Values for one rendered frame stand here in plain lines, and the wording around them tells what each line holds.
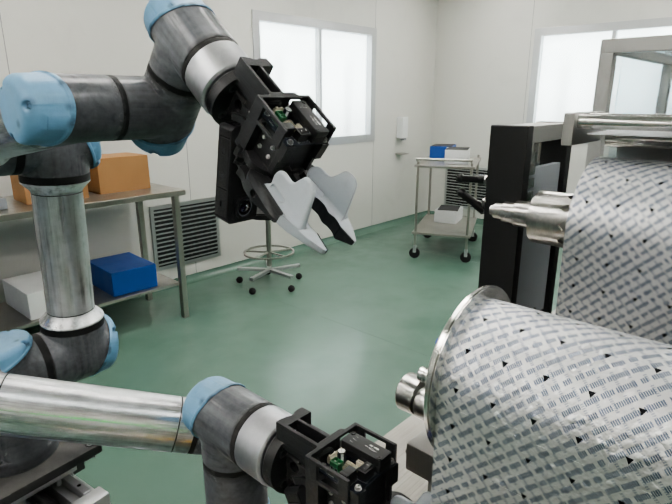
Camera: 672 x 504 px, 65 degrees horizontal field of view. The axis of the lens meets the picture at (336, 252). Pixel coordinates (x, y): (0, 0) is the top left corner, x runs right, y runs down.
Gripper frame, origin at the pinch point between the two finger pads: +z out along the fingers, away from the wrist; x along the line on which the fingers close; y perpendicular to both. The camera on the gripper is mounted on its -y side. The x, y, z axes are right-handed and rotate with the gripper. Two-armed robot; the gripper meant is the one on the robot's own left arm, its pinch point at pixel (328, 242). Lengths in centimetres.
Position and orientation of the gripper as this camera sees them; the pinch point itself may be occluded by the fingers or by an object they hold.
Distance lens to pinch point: 53.4
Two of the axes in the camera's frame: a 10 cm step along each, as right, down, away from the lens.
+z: 5.7, 7.6, -3.2
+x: 6.7, -2.0, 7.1
